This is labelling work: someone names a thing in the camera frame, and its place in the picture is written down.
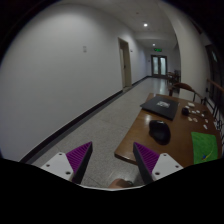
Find wooden handrail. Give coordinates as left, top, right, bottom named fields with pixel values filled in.
left=207, top=78, right=224, bottom=93

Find black computer mouse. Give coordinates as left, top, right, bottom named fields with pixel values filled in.
left=149, top=120, right=171, bottom=145

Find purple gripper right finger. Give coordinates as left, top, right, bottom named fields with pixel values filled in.
left=132, top=141, right=184, bottom=185

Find brown wooden table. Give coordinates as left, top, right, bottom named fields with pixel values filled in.
left=114, top=95, right=222, bottom=167

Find double glass door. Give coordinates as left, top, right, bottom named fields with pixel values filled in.
left=151, top=55, right=167, bottom=77

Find green exit sign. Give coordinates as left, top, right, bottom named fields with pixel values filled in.
left=154, top=48, right=162, bottom=52

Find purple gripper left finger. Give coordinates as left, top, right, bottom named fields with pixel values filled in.
left=40, top=141, right=94, bottom=185

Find wooden chair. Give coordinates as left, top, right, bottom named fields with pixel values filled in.
left=168, top=83, right=204, bottom=104

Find beige side door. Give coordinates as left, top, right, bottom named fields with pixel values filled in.
left=118, top=38, right=132, bottom=88

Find green mouse pad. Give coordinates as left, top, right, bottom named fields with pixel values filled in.
left=191, top=132, right=218, bottom=164

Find small black cup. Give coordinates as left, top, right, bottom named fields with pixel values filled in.
left=182, top=107, right=189, bottom=116

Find black laptop with sticker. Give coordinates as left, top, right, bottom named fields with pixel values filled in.
left=140, top=96, right=179, bottom=120

